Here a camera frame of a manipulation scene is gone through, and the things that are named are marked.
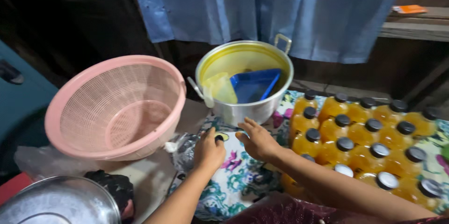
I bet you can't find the person's left hand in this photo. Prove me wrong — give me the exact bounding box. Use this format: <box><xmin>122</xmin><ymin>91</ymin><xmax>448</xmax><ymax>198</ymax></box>
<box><xmin>194</xmin><ymin>127</ymin><xmax>227</xmax><ymax>176</ymax></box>

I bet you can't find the person's right hand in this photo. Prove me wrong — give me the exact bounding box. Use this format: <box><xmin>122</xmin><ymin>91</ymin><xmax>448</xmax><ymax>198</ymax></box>
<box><xmin>235</xmin><ymin>117</ymin><xmax>282</xmax><ymax>163</ymax></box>

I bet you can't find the clear bag of black caps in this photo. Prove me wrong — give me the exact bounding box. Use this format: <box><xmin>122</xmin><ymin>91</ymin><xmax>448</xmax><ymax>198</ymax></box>
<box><xmin>171</xmin><ymin>133</ymin><xmax>205</xmax><ymax>176</ymax></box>

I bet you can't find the floral patterned cloth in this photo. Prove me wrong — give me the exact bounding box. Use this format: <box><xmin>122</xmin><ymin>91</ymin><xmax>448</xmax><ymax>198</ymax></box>
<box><xmin>168</xmin><ymin>90</ymin><xmax>449</xmax><ymax>221</ymax></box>

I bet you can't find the blue plastic scoop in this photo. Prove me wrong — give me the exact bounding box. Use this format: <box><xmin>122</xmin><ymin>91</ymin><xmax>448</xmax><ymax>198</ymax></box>
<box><xmin>230</xmin><ymin>69</ymin><xmax>282</xmax><ymax>104</ymax></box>

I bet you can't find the pink plastic colander basket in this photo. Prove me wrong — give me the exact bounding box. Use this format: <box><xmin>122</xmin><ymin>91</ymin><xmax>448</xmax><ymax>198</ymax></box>
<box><xmin>44</xmin><ymin>55</ymin><xmax>187</xmax><ymax>162</ymax></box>

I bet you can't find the black plastic bag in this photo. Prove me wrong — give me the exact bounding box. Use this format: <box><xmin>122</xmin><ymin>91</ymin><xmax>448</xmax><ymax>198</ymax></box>
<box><xmin>84</xmin><ymin>170</ymin><xmax>135</xmax><ymax>222</ymax></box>

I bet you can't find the person's maroon clothing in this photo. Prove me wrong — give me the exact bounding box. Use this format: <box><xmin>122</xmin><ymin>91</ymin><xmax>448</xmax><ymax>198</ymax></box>
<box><xmin>224</xmin><ymin>192</ymin><xmax>449</xmax><ymax>224</ymax></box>

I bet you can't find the blue curtain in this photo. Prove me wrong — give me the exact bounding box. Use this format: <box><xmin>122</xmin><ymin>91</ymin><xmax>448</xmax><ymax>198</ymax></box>
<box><xmin>127</xmin><ymin>0</ymin><xmax>409</xmax><ymax>64</ymax></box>

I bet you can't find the group of orange juice bottles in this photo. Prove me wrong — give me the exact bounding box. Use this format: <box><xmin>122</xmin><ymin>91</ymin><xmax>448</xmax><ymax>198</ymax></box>
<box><xmin>281</xmin><ymin>90</ymin><xmax>446</xmax><ymax>214</ymax></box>

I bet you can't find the shiny metal pot lid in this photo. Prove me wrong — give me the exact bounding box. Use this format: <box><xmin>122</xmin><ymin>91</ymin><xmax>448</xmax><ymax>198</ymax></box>
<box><xmin>0</xmin><ymin>176</ymin><xmax>122</xmax><ymax>224</ymax></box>

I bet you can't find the crumpled clear plastic bag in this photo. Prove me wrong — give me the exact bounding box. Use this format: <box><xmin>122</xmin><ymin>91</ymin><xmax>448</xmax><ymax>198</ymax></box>
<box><xmin>14</xmin><ymin>145</ymin><xmax>103</xmax><ymax>180</ymax></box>

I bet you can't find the red flat object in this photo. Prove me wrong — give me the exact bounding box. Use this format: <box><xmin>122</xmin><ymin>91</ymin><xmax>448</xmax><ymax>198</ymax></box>
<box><xmin>0</xmin><ymin>172</ymin><xmax>34</xmax><ymax>206</ymax></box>

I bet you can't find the wooden shelf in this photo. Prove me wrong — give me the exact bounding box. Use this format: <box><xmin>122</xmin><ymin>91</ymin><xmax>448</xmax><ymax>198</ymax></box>
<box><xmin>378</xmin><ymin>7</ymin><xmax>449</xmax><ymax>42</ymax></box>

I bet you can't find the orange packet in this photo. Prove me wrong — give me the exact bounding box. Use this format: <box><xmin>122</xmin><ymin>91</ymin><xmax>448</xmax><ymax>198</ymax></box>
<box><xmin>392</xmin><ymin>5</ymin><xmax>428</xmax><ymax>14</ymax></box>

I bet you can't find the aluminium pot with handles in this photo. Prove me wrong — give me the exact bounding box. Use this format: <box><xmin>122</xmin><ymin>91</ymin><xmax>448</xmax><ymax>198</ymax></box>
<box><xmin>187</xmin><ymin>34</ymin><xmax>294</xmax><ymax>127</ymax></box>

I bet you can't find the teal panel with dark handle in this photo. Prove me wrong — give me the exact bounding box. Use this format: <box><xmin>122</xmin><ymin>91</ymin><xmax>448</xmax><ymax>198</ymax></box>
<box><xmin>0</xmin><ymin>40</ymin><xmax>59</xmax><ymax>145</ymax></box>

